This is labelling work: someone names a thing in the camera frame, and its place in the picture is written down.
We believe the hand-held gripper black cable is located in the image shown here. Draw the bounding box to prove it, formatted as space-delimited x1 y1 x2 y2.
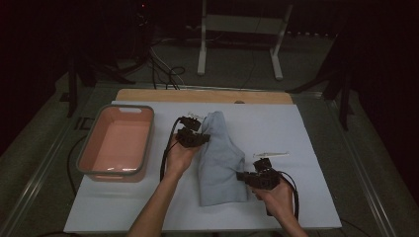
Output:
159 117 186 183
266 170 300 221

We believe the black tripod stand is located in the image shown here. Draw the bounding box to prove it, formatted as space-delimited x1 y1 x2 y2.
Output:
58 55 136 119
286 65 355 131

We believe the white table mat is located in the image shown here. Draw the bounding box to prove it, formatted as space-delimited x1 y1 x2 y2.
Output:
63 100 343 233

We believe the left hand-held gripper black cable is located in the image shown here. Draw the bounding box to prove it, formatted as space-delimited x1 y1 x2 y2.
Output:
159 117 186 183

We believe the person's right hand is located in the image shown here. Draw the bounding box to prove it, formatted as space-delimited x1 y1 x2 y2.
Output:
251 179 294 222

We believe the person's left hand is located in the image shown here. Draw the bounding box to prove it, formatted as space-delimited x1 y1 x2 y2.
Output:
164 142 201 182

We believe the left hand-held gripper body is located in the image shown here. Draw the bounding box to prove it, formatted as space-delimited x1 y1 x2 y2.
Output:
177 112 208 148

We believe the right hand-held gripper black cable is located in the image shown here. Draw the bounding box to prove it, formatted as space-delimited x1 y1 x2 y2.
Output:
266 170 300 221

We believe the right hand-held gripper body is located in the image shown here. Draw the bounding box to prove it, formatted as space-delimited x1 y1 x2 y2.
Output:
249 151 291 191

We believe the pink plastic basket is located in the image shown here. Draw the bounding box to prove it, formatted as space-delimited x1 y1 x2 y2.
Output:
76 104 155 184

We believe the light blue sleeveless vest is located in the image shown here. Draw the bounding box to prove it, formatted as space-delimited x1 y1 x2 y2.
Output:
197 111 249 208

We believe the black cable on floor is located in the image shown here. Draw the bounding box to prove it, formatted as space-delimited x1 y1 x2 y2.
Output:
66 134 89 196

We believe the bundle of black floor cables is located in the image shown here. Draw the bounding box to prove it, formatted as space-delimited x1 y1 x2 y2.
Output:
148 45 186 91

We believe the white metal stand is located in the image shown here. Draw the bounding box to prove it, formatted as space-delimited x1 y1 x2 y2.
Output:
197 0 294 81

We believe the small black floor frame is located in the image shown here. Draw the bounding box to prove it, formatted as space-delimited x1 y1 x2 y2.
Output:
74 116 97 131

